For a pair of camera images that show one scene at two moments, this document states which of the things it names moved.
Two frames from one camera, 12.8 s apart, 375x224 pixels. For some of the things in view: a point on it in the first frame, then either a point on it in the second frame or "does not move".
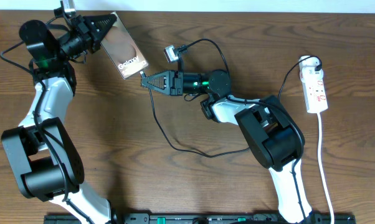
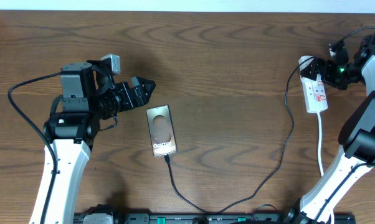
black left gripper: [88, 23] -> [129, 102]
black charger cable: [142, 74] -> [263, 184]
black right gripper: [173, 82] -> [326, 65]
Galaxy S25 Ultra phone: [123, 50] -> [161, 130]
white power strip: [314, 84] does not move
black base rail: [200, 219] does not move
